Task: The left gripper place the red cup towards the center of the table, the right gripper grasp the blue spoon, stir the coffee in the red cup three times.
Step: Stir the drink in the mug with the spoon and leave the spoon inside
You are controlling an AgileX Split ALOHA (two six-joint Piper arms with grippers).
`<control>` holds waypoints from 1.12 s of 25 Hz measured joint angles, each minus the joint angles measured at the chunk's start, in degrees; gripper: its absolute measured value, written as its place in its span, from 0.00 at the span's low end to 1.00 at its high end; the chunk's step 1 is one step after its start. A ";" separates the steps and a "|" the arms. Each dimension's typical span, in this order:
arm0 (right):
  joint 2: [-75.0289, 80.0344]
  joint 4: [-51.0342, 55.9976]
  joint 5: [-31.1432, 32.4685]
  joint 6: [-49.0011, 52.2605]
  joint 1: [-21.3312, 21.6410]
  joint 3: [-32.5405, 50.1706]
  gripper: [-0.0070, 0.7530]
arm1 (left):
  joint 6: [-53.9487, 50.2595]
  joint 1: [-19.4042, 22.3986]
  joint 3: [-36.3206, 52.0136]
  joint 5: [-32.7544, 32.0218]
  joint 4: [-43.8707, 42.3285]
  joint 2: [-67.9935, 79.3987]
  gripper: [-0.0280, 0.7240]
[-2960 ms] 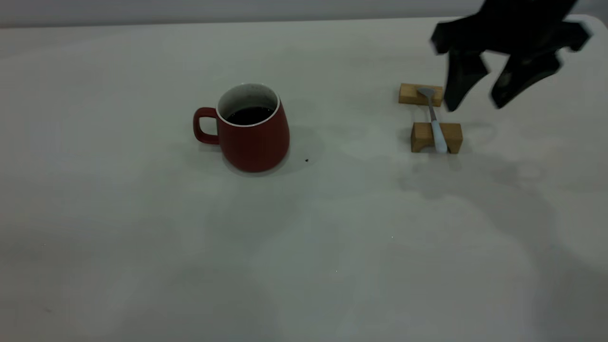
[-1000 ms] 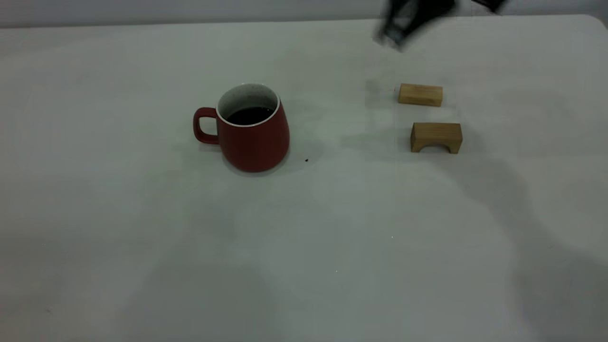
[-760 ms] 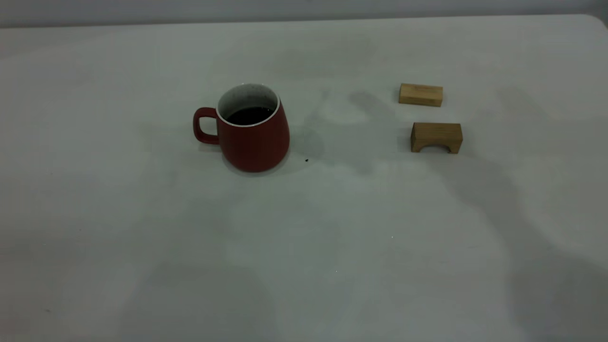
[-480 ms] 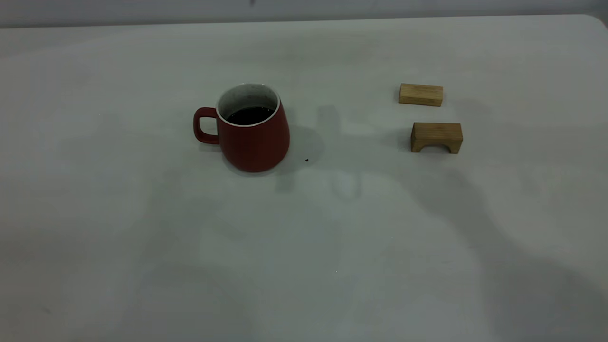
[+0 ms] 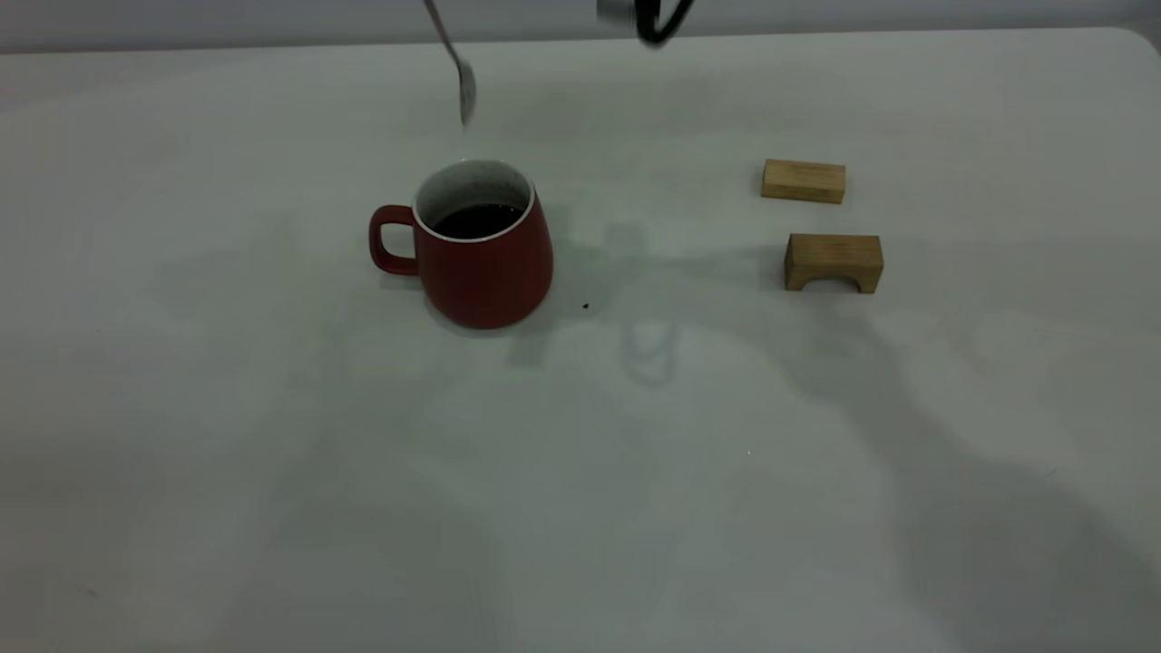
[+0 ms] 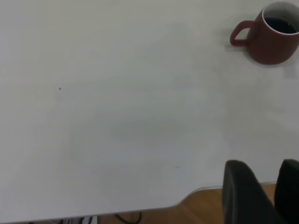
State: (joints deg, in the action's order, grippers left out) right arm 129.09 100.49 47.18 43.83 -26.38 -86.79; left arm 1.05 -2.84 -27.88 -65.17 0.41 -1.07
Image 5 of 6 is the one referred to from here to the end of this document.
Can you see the red ceramic cup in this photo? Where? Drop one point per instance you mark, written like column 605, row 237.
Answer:
column 490, row 277

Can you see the arched wooden block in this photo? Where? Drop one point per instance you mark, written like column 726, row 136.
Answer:
column 834, row 254

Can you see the flat wooden block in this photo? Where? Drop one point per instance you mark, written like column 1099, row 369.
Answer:
column 803, row 181

